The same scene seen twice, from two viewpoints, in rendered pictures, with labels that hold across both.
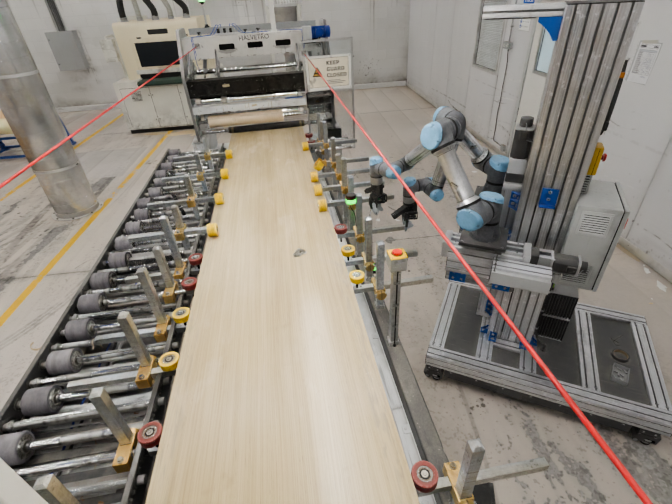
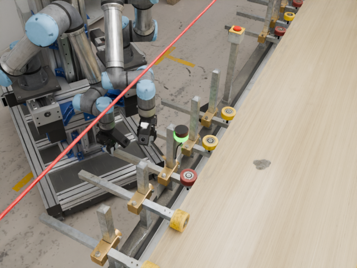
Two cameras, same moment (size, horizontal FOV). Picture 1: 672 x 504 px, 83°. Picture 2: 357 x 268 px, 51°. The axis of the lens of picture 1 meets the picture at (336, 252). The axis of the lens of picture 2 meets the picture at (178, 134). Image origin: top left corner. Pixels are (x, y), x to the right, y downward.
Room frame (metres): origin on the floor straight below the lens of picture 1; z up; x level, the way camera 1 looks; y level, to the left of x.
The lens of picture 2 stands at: (2.97, 0.49, 2.25)
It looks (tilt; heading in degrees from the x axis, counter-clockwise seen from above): 45 degrees down; 213
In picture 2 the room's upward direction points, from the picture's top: 2 degrees clockwise
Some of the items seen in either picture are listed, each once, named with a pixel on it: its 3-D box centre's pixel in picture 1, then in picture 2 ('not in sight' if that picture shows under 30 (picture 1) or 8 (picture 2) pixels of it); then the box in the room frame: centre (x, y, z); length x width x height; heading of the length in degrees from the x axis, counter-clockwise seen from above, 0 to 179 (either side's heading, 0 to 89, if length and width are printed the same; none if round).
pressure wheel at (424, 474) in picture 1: (423, 482); (279, 35); (0.56, -0.22, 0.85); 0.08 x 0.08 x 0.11
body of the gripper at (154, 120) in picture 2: (377, 193); (147, 120); (2.04, -0.27, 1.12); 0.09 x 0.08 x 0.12; 28
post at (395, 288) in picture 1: (394, 307); (230, 73); (1.27, -0.25, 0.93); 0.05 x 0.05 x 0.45; 7
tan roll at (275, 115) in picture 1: (265, 116); not in sight; (4.29, 0.68, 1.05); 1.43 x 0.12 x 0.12; 97
